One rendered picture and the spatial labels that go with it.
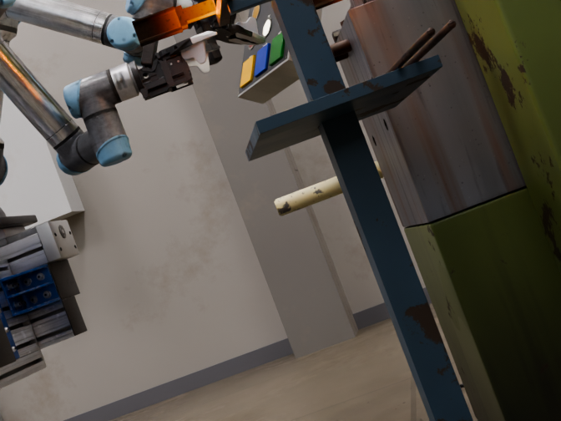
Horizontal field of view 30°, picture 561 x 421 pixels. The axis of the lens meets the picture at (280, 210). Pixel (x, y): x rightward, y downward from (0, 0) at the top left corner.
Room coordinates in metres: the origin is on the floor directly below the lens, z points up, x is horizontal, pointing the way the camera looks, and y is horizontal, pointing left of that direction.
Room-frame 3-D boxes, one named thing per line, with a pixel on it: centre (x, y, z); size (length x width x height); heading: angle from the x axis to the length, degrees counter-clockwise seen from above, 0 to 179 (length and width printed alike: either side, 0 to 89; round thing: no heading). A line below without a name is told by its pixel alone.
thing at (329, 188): (2.62, -0.21, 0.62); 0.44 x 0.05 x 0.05; 92
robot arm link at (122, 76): (2.24, 0.21, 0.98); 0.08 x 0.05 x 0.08; 2
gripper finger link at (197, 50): (2.19, 0.04, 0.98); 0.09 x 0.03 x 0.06; 56
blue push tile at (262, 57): (2.78, -0.10, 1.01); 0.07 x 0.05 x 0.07; 27
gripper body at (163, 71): (2.24, 0.13, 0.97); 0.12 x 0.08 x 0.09; 92
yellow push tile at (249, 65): (2.87, -0.06, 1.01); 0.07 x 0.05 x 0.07; 27
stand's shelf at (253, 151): (1.78, -0.14, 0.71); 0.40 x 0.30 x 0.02; 5
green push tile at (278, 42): (2.69, -0.15, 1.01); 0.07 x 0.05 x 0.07; 27
